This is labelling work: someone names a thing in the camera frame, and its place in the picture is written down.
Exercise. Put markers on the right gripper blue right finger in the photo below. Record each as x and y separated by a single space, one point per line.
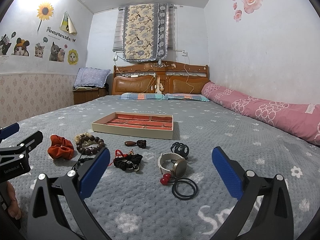
274 219

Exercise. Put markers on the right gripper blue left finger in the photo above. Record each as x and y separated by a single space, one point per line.
46 219

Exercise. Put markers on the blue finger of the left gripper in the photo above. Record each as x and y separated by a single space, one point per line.
9 131
30 143

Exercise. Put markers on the orange fabric scrunchie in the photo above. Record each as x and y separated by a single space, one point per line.
60 148

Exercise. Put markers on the cream satin scrunchie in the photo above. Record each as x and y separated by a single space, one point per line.
84 139

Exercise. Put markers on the black hair tie red beads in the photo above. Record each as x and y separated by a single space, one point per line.
181 188

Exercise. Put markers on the black velvet scrunchie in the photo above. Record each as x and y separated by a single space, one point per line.
130 162

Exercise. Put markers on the brown pendant with black cord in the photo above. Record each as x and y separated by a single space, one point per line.
139 143

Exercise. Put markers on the white band bronze watch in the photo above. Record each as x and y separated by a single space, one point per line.
173 164

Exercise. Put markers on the black claw hair clip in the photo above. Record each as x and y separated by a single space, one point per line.
180 149

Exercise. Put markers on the person's left hand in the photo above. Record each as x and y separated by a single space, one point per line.
13 209

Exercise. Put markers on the wooden nightstand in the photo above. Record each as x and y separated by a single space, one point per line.
82 95

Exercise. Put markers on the bear hat cat sticker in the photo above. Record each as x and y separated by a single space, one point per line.
20 48

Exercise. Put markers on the lavender dotted cushion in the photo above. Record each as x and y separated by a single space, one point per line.
91 77

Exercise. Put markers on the small tabby kitten sticker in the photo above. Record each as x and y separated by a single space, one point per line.
39 50

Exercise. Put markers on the yellow flower cat sticker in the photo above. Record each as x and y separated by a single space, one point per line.
73 57

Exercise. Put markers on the pink rolled quilt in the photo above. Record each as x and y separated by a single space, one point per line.
301 120

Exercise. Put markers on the plaid pillow left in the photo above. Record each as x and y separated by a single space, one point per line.
143 96

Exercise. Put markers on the plaid pillow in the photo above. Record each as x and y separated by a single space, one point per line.
143 96
184 96

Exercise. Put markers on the cream tray with brick lining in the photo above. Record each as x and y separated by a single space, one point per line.
154 126

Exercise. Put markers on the wooden leather headboard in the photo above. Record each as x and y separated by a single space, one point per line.
169 77

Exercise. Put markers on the plaid pillow right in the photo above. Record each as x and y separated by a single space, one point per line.
184 96

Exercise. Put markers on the floral quilted window cover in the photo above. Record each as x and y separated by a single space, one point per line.
145 32

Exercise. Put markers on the grey cats wall sticker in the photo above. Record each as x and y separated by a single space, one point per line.
56 53

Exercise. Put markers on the black cat wall sticker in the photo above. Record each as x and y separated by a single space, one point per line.
4 45

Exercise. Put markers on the peeling yellow wall poster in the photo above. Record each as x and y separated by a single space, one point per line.
67 24

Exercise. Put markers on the sunflower wall sticker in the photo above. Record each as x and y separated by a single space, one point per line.
44 12

